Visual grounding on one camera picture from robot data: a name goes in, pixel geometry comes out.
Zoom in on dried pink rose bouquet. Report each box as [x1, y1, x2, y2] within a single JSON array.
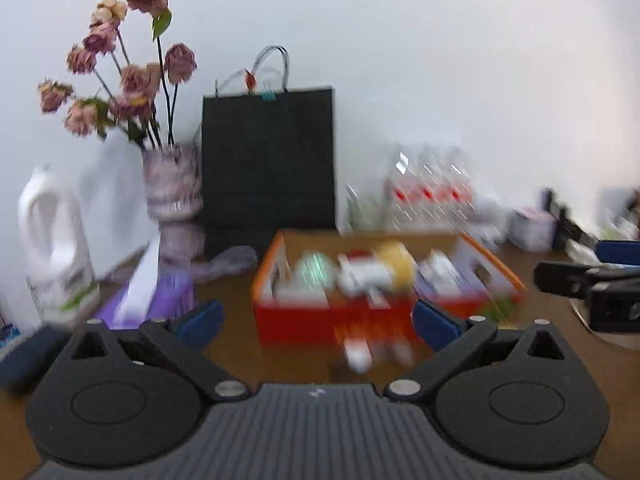
[[37, 0, 198, 152]]

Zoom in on clear plastic bag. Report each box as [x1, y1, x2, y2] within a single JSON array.
[[292, 252, 337, 289]]

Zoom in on black paper bag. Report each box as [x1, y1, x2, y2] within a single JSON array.
[[200, 46, 336, 257]]

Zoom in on red orange cardboard box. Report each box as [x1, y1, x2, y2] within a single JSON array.
[[252, 231, 526, 347]]

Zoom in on marbled purple vase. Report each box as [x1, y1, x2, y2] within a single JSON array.
[[143, 144, 205, 263]]

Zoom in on lavender coiled cable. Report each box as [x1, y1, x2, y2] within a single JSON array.
[[191, 245, 260, 283]]

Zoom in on small white tin box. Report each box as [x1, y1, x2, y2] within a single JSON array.
[[508, 208, 555, 252]]

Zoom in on water bottle middle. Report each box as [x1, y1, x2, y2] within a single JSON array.
[[419, 144, 447, 229]]

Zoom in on water bottle right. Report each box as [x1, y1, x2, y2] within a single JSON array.
[[446, 146, 474, 232]]

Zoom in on clear glass jar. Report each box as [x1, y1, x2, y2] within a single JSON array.
[[346, 184, 384, 232]]

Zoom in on yellow white plush toy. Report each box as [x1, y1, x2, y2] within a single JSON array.
[[336, 240, 418, 297]]

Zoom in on purple tissue pack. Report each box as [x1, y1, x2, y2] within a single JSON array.
[[92, 237, 194, 330]]

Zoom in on black cosmetic bottle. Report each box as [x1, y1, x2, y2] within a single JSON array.
[[541, 188, 597, 252]]

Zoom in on water bottle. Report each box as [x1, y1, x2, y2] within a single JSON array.
[[419, 144, 447, 229], [446, 146, 474, 232], [384, 144, 420, 231]]

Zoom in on dark blue glasses case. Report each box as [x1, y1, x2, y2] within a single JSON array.
[[0, 325, 72, 391]]

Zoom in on white robot figurine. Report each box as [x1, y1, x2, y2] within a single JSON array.
[[472, 196, 511, 250]]

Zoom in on water bottle left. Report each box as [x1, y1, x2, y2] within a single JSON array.
[[384, 144, 420, 231]]

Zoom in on white detergent jug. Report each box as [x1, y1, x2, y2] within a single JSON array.
[[17, 166, 100, 328]]

